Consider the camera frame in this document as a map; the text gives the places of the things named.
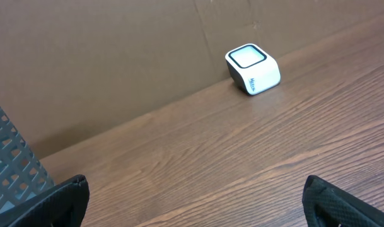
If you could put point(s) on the white barcode scanner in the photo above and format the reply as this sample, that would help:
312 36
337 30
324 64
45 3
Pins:
252 69

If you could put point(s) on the grey plastic mesh basket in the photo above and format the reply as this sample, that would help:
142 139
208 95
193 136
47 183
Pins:
22 176

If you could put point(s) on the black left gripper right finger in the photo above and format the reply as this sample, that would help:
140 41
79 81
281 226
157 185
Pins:
326 205

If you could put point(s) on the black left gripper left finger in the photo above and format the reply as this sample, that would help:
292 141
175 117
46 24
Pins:
63 205

